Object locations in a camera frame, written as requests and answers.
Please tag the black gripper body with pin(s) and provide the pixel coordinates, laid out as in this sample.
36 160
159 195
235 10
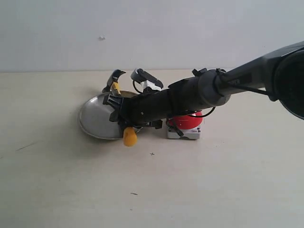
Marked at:
146 110

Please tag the black and yellow claw hammer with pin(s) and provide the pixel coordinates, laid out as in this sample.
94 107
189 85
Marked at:
115 100

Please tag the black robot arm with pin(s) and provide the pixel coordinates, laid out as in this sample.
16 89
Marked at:
279 75

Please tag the red dome push button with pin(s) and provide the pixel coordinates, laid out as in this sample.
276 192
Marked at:
186 126

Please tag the round stainless steel plate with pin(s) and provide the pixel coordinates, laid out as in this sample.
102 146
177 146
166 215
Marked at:
94 118

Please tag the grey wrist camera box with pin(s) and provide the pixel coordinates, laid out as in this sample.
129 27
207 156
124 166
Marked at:
149 83

